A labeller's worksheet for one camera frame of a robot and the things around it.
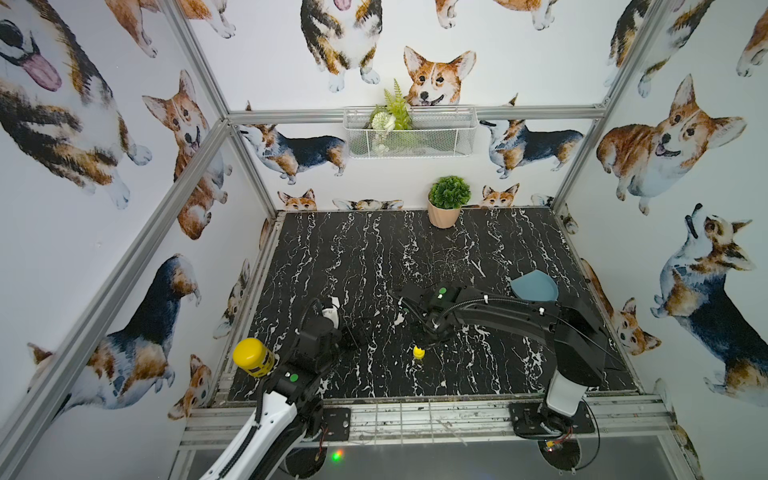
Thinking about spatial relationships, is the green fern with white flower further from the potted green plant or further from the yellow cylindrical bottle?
the yellow cylindrical bottle

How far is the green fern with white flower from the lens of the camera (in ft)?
2.67

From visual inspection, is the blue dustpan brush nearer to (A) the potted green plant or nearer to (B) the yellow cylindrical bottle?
(A) the potted green plant

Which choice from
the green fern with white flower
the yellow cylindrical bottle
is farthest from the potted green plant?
the yellow cylindrical bottle

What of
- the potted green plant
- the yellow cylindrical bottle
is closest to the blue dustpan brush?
the potted green plant

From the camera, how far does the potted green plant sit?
1083 millimetres

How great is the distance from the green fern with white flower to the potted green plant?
0.23 meters
